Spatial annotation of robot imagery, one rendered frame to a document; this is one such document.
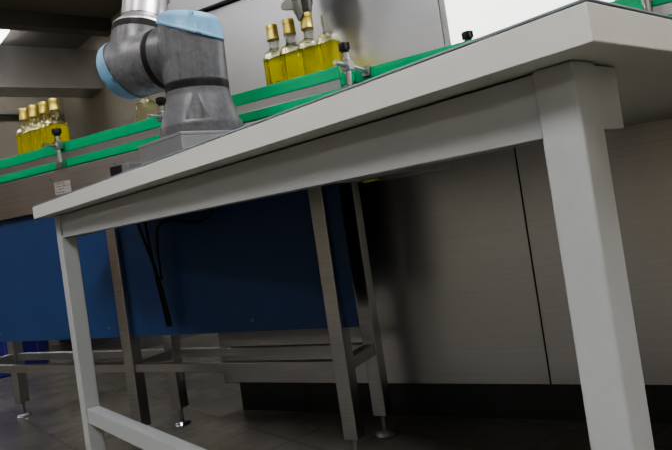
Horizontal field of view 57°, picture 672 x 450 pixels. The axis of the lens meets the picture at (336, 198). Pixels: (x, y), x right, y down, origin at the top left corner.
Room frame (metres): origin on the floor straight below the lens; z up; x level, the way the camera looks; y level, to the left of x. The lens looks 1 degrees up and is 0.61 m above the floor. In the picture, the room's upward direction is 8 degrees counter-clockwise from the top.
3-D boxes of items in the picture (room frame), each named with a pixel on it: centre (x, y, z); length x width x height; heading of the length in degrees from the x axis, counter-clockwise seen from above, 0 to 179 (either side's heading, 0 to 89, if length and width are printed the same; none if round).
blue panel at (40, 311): (1.99, 0.64, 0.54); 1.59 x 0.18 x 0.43; 61
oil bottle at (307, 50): (1.69, 0.01, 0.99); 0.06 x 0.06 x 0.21; 60
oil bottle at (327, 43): (1.67, -0.04, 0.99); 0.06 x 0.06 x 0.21; 60
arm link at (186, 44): (1.14, 0.23, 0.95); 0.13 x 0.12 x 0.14; 60
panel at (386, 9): (1.66, -0.33, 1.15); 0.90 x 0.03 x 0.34; 61
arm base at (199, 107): (1.14, 0.22, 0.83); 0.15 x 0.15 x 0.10
